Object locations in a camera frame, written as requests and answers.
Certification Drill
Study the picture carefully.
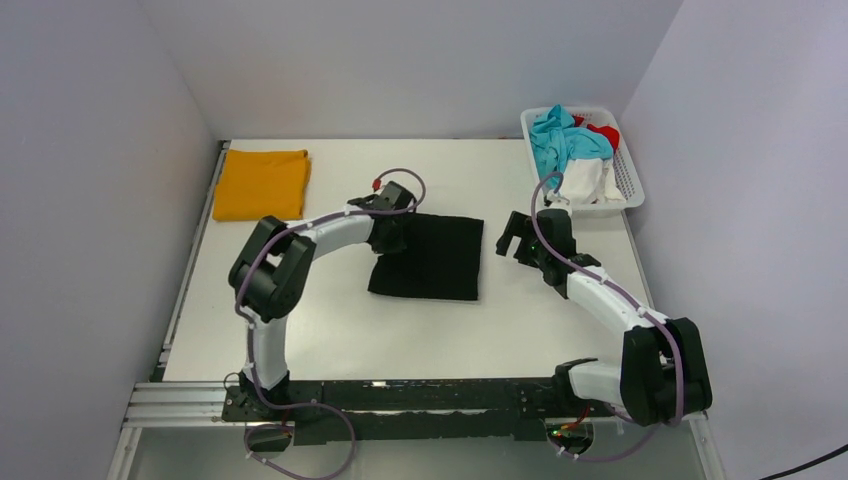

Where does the red t shirt in basket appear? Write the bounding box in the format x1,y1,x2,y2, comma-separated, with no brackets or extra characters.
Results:
574,115,621,151

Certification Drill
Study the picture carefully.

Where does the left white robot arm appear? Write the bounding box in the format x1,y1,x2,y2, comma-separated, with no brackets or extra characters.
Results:
228,181,420,420

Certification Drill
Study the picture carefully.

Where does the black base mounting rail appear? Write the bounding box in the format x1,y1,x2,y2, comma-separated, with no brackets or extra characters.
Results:
221,378,609,446

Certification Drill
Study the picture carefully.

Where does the folded orange t shirt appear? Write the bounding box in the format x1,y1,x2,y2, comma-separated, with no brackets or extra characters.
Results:
212,150,311,222

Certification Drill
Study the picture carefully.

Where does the turquoise t shirt in basket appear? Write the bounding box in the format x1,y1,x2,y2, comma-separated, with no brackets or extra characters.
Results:
527,105,615,191

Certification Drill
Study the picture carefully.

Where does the black t shirt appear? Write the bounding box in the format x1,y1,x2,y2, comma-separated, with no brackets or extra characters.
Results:
367,213,484,301

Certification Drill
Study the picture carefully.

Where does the white t shirt in basket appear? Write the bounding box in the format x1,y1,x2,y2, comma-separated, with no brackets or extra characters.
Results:
559,158,625,205

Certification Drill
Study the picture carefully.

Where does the aluminium table frame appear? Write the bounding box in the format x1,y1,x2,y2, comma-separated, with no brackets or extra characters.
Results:
109,139,724,479

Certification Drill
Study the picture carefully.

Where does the black cable bottom right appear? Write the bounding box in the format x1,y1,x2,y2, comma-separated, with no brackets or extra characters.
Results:
758,443,848,480

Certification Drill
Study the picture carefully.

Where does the white plastic laundry basket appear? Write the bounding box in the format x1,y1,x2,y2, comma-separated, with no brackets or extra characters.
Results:
520,106,645,215

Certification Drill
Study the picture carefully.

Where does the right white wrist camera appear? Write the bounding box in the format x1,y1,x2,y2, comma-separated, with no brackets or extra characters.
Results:
543,189,572,212

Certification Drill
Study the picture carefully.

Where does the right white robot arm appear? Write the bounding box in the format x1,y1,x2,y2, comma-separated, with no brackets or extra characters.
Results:
496,209,713,426

